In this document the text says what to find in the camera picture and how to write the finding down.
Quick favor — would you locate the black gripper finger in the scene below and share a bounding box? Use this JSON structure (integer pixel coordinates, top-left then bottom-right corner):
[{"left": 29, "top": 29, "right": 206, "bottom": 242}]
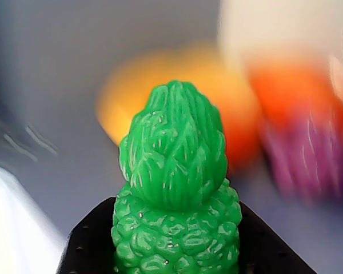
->
[
  {"left": 55, "top": 196, "right": 118, "bottom": 274},
  {"left": 237, "top": 203, "right": 316, "bottom": 274}
]

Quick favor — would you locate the orange toy fruit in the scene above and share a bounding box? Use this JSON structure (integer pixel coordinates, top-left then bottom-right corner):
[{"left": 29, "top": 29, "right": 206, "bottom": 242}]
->
[{"left": 95, "top": 46, "right": 261, "bottom": 172}]

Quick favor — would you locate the purple and orange toy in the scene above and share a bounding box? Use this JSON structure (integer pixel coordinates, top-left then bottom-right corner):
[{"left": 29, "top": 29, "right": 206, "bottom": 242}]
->
[{"left": 248, "top": 66, "right": 343, "bottom": 205}]

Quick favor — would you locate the green toy pineapple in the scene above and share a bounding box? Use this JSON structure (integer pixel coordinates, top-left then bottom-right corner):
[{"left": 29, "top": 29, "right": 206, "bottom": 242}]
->
[{"left": 110, "top": 79, "right": 243, "bottom": 274}]

